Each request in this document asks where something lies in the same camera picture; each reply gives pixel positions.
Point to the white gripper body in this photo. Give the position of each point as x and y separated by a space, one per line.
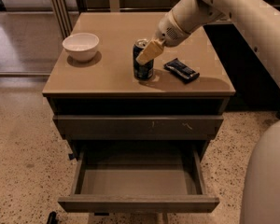
170 32

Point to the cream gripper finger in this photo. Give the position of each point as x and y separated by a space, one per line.
153 49

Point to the blue pepsi can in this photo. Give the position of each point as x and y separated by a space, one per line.
141 71

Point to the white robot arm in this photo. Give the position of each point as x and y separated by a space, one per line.
261 195

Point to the grey drawer cabinet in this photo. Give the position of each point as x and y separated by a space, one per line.
106 86

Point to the closed grey top drawer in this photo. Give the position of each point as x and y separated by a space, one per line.
83 127

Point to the open grey middle drawer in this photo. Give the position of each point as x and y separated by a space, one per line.
139 177

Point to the dark blue snack wrapper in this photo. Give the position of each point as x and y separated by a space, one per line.
181 71

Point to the white ceramic bowl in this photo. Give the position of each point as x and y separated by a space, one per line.
82 47

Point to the black object floor corner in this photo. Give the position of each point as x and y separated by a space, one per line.
52 218

